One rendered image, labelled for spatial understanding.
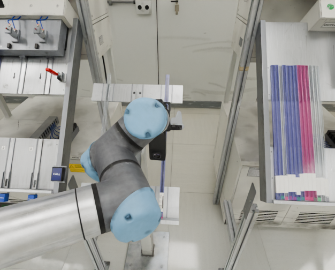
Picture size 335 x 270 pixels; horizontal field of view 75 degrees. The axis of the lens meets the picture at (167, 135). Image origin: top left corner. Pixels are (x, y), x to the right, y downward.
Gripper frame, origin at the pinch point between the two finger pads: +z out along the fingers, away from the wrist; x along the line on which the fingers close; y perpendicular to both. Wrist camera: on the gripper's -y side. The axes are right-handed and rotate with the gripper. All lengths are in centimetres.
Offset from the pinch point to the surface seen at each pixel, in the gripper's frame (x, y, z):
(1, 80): 67, 17, 13
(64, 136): 37.4, -5.1, 7.7
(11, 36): 61, 33, 10
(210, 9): -31, 115, 147
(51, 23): 45, 39, 12
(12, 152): 58, -12, 7
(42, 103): 93, 13, 80
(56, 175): 36.7, -18.6, 1.3
